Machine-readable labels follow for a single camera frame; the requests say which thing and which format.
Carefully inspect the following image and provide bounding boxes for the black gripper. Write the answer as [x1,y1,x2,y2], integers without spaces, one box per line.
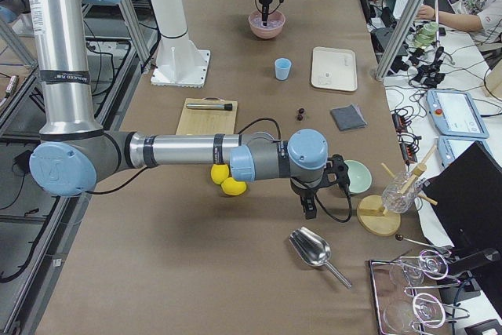
[258,0,272,27]
[290,177,322,220]

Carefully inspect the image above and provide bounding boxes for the pile of clear ice cubes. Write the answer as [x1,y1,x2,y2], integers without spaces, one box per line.
[249,13,284,30]

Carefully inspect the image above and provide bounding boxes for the steel ice scoop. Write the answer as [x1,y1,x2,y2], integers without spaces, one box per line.
[289,227,352,289]

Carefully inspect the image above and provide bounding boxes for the light blue cup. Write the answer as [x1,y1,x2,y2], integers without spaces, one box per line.
[275,57,292,81]

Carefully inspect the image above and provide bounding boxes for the wooden cup stand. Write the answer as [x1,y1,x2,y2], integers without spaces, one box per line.
[357,144,438,237]

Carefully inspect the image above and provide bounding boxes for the pink bowl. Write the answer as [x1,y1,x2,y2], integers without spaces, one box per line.
[248,11,286,39]

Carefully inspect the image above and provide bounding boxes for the mint green bowl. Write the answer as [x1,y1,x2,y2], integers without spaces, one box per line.
[344,160,373,195]

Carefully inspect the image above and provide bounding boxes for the yellow lemon lower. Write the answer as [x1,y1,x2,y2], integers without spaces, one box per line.
[220,177,247,196]

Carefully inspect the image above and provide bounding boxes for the yellow lemon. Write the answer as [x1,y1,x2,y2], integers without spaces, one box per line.
[220,177,247,196]
[210,164,231,185]

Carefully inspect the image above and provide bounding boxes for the clear glass on stand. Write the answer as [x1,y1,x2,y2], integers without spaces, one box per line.
[381,172,422,213]

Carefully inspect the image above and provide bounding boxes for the cream rabbit tray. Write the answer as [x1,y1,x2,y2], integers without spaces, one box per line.
[311,46,358,92]

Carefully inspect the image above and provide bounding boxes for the yellow lemon upper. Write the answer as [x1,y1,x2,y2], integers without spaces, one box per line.
[210,164,231,185]

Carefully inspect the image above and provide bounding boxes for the grey folded cloth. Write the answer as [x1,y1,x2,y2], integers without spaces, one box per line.
[330,104,367,131]

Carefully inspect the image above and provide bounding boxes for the steel muddler black tip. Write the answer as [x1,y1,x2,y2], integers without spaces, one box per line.
[185,103,233,111]

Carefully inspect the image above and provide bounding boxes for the wine glass upper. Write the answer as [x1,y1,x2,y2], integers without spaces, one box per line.
[389,249,448,286]

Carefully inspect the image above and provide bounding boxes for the wine glass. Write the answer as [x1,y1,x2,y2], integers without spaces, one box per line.
[389,249,448,286]
[383,293,446,334]

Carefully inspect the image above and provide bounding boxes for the wooden cutting board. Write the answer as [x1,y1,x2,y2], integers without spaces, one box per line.
[176,97,238,135]

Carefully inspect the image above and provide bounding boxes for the black glass rack tray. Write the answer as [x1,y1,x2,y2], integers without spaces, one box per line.
[368,257,470,334]

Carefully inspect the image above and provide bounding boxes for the blue teach pendant lower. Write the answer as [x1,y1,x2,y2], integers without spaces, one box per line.
[437,136,491,169]

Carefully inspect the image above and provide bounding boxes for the blue teach pendant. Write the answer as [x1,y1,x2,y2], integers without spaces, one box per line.
[426,89,489,139]
[437,136,491,169]

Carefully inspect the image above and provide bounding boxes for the wine glass lower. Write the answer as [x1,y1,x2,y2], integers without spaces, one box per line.
[383,293,446,334]

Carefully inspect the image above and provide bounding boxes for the black monitor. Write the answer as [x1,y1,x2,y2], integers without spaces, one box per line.
[424,141,501,253]

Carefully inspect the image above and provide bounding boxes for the blue teach pendant upper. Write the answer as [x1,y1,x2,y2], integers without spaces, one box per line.
[426,89,489,139]

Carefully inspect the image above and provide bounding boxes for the seated person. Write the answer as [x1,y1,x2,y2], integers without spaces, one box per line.
[416,0,501,43]

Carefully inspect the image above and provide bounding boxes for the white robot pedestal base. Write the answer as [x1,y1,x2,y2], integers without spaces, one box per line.
[151,0,210,88]

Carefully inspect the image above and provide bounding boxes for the aluminium frame post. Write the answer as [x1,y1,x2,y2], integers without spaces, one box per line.
[374,0,423,82]

